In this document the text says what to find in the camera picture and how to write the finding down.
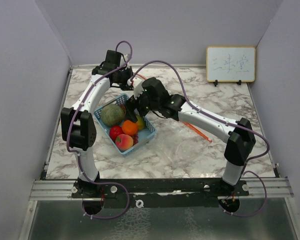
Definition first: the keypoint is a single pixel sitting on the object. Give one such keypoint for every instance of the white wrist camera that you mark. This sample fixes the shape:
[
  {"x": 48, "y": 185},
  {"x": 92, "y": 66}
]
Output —
[
  {"x": 123, "y": 59},
  {"x": 136, "y": 84}
]

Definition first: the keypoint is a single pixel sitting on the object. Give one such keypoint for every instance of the pink yellow peach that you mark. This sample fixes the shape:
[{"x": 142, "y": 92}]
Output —
[{"x": 124, "y": 142}]

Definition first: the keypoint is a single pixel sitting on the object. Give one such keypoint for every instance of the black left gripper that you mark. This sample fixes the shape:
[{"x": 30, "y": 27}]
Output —
[{"x": 129, "y": 71}]

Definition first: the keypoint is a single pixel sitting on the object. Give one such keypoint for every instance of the small whiteboard with writing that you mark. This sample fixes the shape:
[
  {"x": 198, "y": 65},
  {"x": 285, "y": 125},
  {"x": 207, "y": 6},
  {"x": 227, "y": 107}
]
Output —
[{"x": 231, "y": 64}]

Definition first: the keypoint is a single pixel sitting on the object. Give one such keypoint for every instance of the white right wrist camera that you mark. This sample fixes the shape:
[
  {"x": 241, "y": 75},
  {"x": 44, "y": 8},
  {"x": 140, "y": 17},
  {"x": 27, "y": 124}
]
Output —
[{"x": 136, "y": 84}]

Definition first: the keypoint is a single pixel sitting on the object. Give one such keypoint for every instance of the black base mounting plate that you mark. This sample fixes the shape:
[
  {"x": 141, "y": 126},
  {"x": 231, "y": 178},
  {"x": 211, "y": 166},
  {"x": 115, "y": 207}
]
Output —
[{"x": 157, "y": 192}]

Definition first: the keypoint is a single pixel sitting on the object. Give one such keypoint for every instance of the green netted melon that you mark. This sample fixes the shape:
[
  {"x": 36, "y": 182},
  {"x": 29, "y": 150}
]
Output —
[{"x": 112, "y": 115}]

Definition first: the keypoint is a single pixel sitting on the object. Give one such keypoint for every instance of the red tomato fruit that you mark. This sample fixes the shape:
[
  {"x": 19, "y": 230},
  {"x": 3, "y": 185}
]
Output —
[{"x": 114, "y": 132}]

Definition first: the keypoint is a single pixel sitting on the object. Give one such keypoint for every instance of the red grape bunch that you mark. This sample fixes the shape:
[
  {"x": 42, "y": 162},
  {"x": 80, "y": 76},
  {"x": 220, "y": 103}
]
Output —
[{"x": 135, "y": 138}]

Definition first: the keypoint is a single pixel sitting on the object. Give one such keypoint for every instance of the clear bag orange zipper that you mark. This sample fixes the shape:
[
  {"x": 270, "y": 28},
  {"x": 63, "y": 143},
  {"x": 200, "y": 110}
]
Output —
[{"x": 180, "y": 142}]

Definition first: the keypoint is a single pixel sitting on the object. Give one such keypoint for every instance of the blue perforated plastic basket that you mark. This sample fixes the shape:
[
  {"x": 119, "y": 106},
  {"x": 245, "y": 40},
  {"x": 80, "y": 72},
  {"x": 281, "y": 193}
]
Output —
[{"x": 144, "y": 136}]

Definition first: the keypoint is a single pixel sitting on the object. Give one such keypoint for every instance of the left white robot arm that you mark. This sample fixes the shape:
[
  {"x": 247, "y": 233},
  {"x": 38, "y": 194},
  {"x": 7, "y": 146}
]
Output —
[{"x": 77, "y": 123}]

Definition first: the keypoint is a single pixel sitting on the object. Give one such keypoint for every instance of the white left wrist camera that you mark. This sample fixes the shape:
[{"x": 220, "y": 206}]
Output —
[{"x": 123, "y": 59}]

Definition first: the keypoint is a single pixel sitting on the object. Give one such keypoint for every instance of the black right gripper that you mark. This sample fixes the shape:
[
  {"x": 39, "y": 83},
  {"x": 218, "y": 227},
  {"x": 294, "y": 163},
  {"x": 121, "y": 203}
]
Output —
[{"x": 131, "y": 104}]

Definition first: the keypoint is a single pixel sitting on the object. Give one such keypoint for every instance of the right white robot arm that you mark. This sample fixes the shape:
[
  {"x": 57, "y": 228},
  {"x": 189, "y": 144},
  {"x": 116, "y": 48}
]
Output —
[{"x": 151, "y": 96}]

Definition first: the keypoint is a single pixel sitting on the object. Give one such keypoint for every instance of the orange fruit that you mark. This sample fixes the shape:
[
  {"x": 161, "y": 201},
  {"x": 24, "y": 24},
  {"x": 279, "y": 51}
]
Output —
[{"x": 129, "y": 128}]

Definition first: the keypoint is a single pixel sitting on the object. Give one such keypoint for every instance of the clear zip bag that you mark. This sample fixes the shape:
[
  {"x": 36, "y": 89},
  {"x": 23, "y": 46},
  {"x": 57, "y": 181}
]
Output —
[{"x": 137, "y": 75}]

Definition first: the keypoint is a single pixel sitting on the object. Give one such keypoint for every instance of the aluminium front rail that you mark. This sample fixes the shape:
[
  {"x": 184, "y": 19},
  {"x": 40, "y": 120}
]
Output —
[{"x": 49, "y": 190}]

